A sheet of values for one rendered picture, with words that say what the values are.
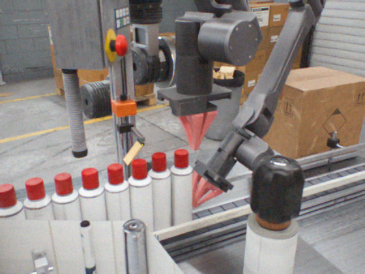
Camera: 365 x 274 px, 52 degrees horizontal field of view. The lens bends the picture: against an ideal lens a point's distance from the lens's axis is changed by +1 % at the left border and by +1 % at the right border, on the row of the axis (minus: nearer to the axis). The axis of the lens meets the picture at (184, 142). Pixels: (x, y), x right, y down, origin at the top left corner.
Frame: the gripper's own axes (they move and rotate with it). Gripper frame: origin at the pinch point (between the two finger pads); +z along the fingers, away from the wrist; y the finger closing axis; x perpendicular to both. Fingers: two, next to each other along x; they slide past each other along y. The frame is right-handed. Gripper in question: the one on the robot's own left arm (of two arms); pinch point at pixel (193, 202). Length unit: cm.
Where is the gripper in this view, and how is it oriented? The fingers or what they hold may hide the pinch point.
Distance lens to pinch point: 92.6
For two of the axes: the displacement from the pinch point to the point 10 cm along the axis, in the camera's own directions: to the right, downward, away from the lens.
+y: 4.4, 3.5, -8.2
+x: 6.9, 4.5, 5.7
